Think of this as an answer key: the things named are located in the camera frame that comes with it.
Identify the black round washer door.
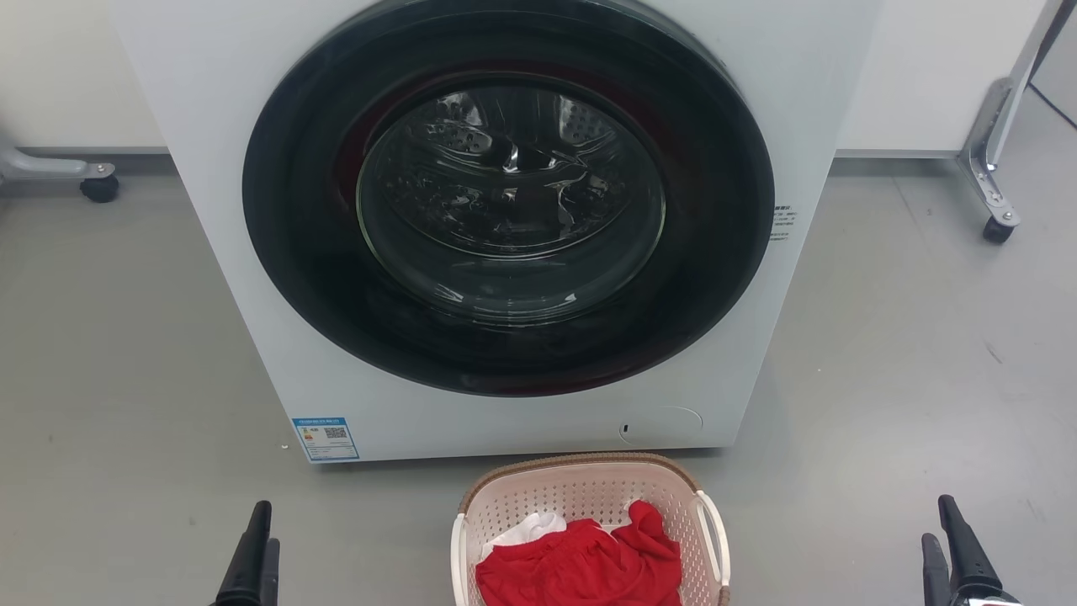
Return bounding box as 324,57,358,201
242,0,776,398

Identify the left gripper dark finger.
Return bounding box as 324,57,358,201
215,501,273,606
259,539,281,606

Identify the white garment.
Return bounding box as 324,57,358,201
481,511,568,561

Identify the blue energy label sticker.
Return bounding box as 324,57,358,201
291,416,361,463

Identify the grey metal stand leg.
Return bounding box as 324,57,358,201
958,0,1077,228
0,139,117,182

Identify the red garment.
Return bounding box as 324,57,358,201
475,500,684,606

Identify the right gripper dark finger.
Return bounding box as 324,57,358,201
921,533,953,606
939,495,1004,603

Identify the round white filter cover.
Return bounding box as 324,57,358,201
619,406,704,446

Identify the white front-load washing machine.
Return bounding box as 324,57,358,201
112,0,884,465

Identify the beige perforated laundry basket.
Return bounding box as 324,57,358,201
450,452,732,606

